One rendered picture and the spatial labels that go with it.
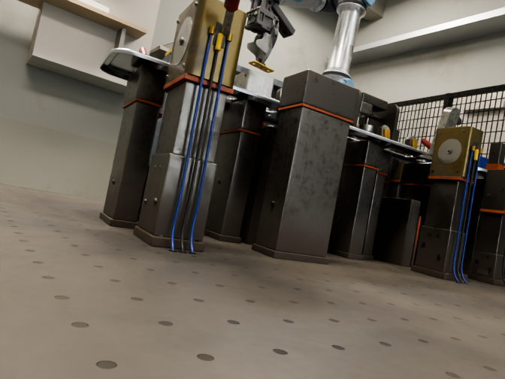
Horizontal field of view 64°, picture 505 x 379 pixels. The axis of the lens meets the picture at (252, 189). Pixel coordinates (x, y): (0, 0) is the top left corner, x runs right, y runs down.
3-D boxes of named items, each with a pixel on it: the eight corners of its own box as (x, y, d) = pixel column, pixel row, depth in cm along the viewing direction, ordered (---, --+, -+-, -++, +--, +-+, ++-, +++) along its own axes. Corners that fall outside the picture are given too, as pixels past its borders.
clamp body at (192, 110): (153, 253, 53) (207, -17, 54) (130, 236, 65) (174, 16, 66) (213, 259, 57) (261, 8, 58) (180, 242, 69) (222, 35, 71)
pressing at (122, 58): (116, 43, 63) (118, 34, 63) (96, 72, 83) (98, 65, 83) (558, 197, 129) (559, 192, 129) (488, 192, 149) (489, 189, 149)
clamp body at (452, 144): (455, 284, 86) (482, 123, 88) (409, 271, 97) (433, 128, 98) (473, 286, 89) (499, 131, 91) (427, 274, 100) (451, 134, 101)
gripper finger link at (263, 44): (249, 59, 125) (254, 29, 125) (264, 65, 128) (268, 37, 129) (256, 56, 122) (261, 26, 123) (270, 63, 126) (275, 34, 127)
